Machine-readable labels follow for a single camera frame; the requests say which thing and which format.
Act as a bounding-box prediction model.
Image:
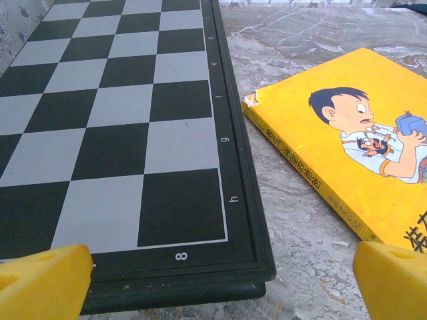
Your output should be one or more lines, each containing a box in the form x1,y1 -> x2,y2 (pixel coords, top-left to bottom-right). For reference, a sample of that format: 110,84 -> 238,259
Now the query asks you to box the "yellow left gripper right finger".
352,241 -> 427,320

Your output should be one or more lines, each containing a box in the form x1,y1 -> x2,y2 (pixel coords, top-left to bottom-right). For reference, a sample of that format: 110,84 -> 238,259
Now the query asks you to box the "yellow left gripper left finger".
0,245 -> 93,320

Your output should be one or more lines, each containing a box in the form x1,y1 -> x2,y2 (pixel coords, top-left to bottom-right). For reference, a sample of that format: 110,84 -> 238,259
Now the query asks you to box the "yellow cartoon cover book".
240,47 -> 427,257

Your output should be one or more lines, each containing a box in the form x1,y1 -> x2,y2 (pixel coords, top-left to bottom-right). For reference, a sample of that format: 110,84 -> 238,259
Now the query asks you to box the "black and grey chessboard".
0,0 -> 277,316

